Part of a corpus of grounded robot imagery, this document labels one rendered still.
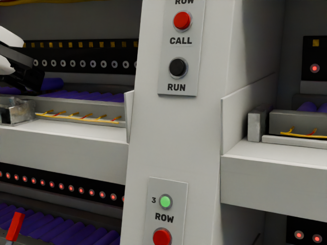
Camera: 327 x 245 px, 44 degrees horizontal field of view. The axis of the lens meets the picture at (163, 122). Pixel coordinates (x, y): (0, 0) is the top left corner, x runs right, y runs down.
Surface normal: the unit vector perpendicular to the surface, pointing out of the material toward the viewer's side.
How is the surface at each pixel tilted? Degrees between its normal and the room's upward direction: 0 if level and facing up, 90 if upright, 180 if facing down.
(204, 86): 90
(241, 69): 90
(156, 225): 90
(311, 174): 105
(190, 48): 90
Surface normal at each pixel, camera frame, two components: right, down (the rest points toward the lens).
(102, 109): -0.47, 0.22
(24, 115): 0.88, 0.08
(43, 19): -0.47, -0.04
